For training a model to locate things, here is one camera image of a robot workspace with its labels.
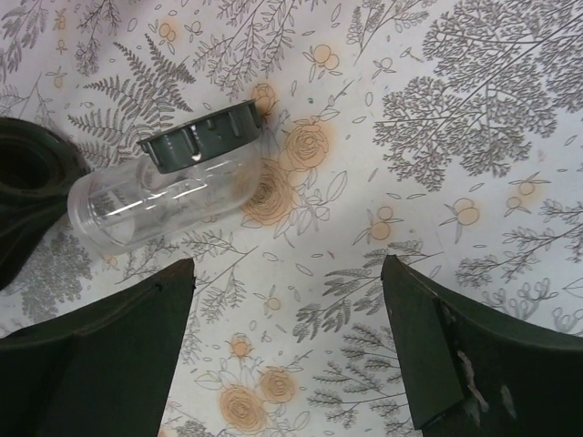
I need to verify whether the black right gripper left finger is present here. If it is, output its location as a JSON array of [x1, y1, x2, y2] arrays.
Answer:
[[1, 259, 195, 436]]

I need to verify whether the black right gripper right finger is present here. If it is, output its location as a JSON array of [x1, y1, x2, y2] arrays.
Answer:
[[381, 255, 582, 436]]

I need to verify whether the black corrugated hose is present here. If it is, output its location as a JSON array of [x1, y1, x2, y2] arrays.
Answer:
[[0, 116, 92, 290]]

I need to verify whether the floral table mat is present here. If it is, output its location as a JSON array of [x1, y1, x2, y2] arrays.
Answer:
[[1, 1, 582, 436]]

